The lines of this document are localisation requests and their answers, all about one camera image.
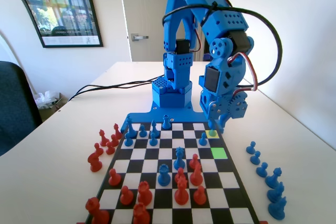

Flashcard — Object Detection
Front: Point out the thick black camera cable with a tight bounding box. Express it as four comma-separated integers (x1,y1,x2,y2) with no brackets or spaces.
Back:
161,3,284,88

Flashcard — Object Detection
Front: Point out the black white chessboard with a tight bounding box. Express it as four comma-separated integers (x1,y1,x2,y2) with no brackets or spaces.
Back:
84,121,261,224

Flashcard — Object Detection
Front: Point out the blue chess knight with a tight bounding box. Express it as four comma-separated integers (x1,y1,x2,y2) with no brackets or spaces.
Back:
267,181,286,204
267,196,288,221

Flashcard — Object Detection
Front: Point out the white door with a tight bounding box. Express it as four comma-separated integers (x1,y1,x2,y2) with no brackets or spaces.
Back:
119,0,224,62

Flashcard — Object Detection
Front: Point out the dark blue chair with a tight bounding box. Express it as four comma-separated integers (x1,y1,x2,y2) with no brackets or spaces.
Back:
0,60,43,157

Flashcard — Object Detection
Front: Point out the red chess knight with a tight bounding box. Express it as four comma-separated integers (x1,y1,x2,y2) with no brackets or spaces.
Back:
87,151,103,173

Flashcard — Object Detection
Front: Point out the red chess rook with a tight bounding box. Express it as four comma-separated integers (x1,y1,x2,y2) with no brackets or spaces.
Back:
136,181,153,207
132,202,152,224

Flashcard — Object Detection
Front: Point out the black power cable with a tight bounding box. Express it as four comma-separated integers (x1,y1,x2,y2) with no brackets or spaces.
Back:
67,76,160,100
68,79,158,102

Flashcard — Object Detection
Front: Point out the white red black servo wire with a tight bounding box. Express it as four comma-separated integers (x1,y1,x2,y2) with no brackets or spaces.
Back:
226,52,260,94

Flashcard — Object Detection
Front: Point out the crumpled white plastic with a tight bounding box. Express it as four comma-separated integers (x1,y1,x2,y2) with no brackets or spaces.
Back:
35,90,59,110

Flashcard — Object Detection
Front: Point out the silver door handle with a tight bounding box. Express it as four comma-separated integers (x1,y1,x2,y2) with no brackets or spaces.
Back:
131,34,150,42

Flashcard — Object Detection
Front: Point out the blue base plate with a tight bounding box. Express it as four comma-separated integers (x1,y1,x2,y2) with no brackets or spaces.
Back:
122,100,211,132

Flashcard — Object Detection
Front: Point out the blue chess queen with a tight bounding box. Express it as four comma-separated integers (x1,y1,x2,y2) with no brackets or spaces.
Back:
173,147,186,171

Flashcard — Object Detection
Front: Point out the blue chess rook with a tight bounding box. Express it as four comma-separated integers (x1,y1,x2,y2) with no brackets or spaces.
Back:
156,164,172,187
161,114,171,130

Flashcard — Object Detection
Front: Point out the red chess king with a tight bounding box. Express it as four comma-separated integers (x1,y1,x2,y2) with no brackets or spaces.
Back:
85,197,110,224

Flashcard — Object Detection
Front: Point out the thin red black servo wire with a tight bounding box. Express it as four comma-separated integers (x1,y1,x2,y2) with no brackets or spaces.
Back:
190,22,203,53

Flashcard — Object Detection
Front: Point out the cardboard box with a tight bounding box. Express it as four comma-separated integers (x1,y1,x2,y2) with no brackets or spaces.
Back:
36,91,69,124

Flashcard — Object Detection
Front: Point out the black framed poster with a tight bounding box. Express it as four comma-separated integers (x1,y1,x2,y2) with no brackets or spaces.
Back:
0,0,104,49

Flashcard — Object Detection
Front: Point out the red chess bishop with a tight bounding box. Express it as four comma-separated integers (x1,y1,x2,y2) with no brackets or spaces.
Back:
99,129,110,147
189,163,204,187
113,123,123,140

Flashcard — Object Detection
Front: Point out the blue chess bishop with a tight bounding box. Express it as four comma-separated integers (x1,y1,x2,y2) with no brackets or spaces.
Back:
264,167,284,190
150,120,159,138

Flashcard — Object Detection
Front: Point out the red chess queen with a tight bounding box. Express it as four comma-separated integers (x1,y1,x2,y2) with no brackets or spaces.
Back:
173,176,190,206

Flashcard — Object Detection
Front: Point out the blue chess king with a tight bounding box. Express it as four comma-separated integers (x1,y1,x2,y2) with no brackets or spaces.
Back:
125,115,137,140

